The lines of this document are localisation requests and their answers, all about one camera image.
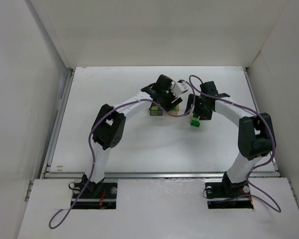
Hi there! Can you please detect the green lego stack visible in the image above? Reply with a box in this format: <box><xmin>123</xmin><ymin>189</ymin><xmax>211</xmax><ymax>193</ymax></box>
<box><xmin>190</xmin><ymin>114</ymin><xmax>200</xmax><ymax>127</ymax></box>

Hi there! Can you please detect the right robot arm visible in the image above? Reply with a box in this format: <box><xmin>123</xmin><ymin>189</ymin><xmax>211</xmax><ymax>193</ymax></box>
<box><xmin>186</xmin><ymin>81</ymin><xmax>276</xmax><ymax>199</ymax></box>

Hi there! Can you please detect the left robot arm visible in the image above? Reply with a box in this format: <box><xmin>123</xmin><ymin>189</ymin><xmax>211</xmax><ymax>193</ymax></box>
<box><xmin>82</xmin><ymin>75</ymin><xmax>188</xmax><ymax>197</ymax></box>

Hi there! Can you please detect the orange transparent container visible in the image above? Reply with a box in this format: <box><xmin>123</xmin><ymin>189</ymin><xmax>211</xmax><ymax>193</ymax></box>
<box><xmin>163</xmin><ymin>105</ymin><xmax>179</xmax><ymax>117</ymax></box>

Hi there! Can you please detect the grey transparent container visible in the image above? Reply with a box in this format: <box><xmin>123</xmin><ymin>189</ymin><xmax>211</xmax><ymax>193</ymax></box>
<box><xmin>149</xmin><ymin>104</ymin><xmax>163</xmax><ymax>117</ymax></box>

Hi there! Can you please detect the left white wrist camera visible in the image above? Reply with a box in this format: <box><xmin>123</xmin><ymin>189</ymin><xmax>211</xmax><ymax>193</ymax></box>
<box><xmin>171</xmin><ymin>80</ymin><xmax>189</xmax><ymax>97</ymax></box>

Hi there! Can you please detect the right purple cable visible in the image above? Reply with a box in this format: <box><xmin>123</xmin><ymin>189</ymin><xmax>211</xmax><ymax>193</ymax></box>
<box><xmin>188</xmin><ymin>74</ymin><xmax>282</xmax><ymax>213</ymax></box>

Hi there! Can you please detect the purple cable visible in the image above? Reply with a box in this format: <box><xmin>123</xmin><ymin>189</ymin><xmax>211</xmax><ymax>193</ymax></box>
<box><xmin>188</xmin><ymin>74</ymin><xmax>282</xmax><ymax>213</ymax></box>
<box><xmin>48</xmin><ymin>98</ymin><xmax>197</xmax><ymax>230</ymax></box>

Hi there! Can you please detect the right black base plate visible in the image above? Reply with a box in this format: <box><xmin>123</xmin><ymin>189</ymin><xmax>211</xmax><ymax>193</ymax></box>
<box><xmin>204</xmin><ymin>182</ymin><xmax>254</xmax><ymax>209</ymax></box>

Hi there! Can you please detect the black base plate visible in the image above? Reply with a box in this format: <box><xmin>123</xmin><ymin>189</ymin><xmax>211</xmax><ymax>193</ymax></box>
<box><xmin>69</xmin><ymin>181</ymin><xmax>118</xmax><ymax>210</ymax></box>
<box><xmin>204</xmin><ymin>182</ymin><xmax>254</xmax><ymax>209</ymax></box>

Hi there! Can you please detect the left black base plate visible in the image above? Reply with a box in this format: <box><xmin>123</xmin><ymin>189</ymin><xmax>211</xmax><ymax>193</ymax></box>
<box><xmin>69</xmin><ymin>181</ymin><xmax>118</xmax><ymax>210</ymax></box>

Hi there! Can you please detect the aluminium front rail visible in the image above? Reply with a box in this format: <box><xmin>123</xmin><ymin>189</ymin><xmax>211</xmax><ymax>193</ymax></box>
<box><xmin>43</xmin><ymin>170</ymin><xmax>281</xmax><ymax>179</ymax></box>

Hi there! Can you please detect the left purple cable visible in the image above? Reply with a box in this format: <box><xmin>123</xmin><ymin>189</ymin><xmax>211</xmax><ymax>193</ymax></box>
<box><xmin>48</xmin><ymin>98</ymin><xmax>197</xmax><ymax>230</ymax></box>

